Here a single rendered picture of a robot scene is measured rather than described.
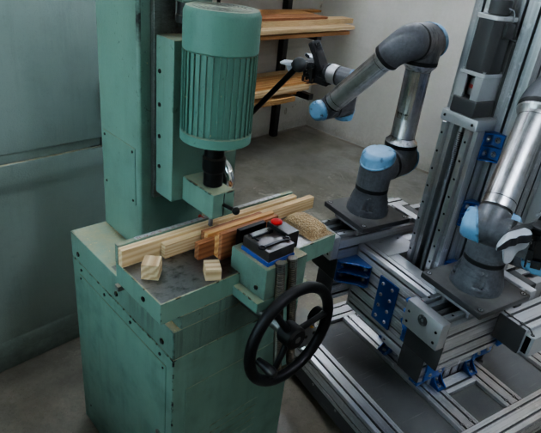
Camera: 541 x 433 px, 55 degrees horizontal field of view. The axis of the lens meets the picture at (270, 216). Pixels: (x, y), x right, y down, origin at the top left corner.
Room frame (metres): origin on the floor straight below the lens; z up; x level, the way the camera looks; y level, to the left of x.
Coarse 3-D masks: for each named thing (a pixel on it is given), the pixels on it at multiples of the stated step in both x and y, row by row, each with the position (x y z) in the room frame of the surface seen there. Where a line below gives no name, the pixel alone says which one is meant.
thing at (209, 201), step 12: (192, 180) 1.24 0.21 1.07; (192, 192) 1.23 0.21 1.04; (204, 192) 1.20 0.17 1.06; (216, 192) 1.19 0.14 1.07; (228, 192) 1.21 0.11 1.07; (192, 204) 1.23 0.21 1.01; (204, 204) 1.19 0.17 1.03; (216, 204) 1.18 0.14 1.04; (228, 204) 1.21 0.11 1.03; (216, 216) 1.18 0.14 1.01
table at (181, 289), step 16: (304, 240) 1.30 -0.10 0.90; (320, 240) 1.31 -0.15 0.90; (176, 256) 1.14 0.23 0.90; (192, 256) 1.14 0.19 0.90; (128, 272) 1.04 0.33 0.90; (176, 272) 1.06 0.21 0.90; (192, 272) 1.07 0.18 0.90; (224, 272) 1.09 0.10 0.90; (128, 288) 1.03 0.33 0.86; (144, 288) 0.99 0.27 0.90; (160, 288) 0.99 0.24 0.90; (176, 288) 1.00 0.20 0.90; (192, 288) 1.01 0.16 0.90; (208, 288) 1.03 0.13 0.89; (224, 288) 1.06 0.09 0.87; (240, 288) 1.07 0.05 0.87; (144, 304) 0.98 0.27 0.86; (160, 304) 0.94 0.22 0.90; (176, 304) 0.96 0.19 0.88; (192, 304) 0.99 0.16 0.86; (208, 304) 1.03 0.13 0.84; (256, 304) 1.02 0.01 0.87; (160, 320) 0.93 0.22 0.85
